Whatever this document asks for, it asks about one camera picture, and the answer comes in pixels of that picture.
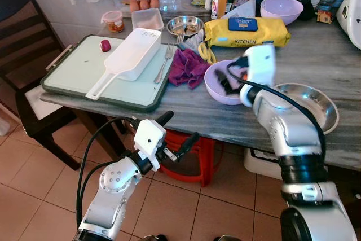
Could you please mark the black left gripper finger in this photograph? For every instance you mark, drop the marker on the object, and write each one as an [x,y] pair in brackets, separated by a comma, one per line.
[164,118]
[189,144]

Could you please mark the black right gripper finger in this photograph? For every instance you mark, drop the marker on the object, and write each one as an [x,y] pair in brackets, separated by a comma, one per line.
[228,87]

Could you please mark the lilac plastic bowl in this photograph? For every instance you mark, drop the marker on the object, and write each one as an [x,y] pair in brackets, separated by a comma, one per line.
[217,91]
[282,11]

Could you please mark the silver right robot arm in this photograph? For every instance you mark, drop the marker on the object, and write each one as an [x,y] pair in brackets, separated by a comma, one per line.
[293,139]

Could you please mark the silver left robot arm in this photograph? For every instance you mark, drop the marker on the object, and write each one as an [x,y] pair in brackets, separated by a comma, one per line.
[110,196]

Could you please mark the red plastic stool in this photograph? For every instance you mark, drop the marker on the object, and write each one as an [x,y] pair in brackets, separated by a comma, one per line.
[197,165]

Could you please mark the yellow kitchen wipes pack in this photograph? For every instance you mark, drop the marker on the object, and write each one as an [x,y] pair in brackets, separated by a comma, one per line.
[248,36]

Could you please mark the purple cloth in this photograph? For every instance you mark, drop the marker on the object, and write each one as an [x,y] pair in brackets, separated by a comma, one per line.
[187,69]

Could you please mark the steel fork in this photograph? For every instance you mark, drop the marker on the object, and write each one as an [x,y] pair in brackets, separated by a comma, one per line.
[165,63]

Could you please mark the white paper sheet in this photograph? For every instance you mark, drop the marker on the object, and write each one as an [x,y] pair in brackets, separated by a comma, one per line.
[242,11]

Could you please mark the small steel bowl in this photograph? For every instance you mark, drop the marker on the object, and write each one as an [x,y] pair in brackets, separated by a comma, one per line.
[185,25]

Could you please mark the large shallow steel bowl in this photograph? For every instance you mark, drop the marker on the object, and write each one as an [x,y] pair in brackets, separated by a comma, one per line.
[316,108]

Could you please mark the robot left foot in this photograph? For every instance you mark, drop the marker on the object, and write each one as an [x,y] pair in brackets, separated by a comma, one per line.
[152,238]

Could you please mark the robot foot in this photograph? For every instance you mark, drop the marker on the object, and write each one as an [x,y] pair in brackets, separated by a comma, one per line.
[152,238]
[228,238]

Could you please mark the small red object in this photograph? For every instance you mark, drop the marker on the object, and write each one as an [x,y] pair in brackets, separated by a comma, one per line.
[105,45]

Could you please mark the clear lidded plastic container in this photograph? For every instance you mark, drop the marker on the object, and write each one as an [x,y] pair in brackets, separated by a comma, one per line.
[146,20]

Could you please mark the pale green cutting board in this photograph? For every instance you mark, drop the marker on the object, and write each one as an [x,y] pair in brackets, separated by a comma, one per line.
[73,74]

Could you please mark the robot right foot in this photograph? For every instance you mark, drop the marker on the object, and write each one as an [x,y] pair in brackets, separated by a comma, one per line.
[228,238]

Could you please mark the small glass jar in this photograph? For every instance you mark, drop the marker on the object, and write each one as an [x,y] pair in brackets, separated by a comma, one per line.
[325,14]

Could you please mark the small tub with red food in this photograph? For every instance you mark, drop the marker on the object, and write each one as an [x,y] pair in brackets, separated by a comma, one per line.
[113,22]

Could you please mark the brown egg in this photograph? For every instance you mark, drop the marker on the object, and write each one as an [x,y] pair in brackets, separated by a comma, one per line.
[133,5]
[154,1]
[144,2]

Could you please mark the white kitchen cooking machine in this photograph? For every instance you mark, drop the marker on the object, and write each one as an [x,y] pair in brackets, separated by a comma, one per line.
[352,9]

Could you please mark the dark wooden chair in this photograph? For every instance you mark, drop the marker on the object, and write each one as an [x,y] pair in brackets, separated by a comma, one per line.
[28,43]

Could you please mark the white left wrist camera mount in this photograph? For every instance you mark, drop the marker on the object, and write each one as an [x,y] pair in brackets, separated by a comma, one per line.
[149,139]

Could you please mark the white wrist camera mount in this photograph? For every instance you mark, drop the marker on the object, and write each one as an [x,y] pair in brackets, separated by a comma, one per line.
[260,69]
[149,139]

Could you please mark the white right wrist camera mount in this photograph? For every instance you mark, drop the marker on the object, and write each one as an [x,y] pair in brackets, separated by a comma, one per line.
[260,69]

